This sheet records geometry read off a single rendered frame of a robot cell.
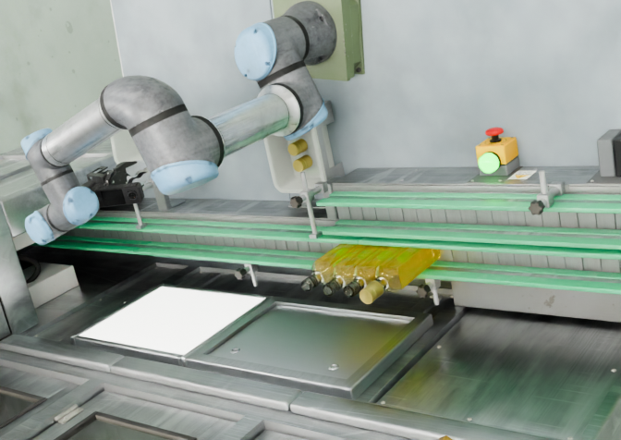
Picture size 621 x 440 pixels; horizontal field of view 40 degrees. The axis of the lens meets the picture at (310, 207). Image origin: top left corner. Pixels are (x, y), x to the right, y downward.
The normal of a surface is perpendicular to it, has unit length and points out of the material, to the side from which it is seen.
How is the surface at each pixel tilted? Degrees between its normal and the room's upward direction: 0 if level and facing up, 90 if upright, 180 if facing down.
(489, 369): 90
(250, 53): 8
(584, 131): 0
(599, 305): 0
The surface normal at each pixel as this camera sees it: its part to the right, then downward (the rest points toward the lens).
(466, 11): -0.58, 0.35
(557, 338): -0.21, -0.94
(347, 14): 0.81, 0.15
